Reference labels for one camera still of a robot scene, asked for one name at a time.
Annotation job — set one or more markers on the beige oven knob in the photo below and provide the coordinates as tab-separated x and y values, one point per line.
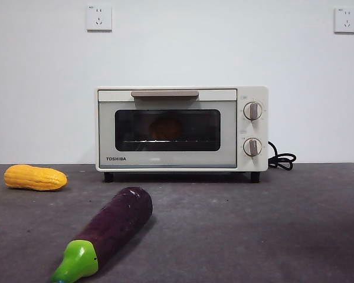
252	111
252	147

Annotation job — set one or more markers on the white toaster oven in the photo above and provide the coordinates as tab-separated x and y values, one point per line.
253	91

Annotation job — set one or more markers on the purple eggplant with green stem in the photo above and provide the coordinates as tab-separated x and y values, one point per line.
118	221

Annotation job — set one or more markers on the yellow corn cob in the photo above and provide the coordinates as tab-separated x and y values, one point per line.
35	177

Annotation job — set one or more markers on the white wall socket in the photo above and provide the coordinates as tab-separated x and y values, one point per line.
345	20
99	17

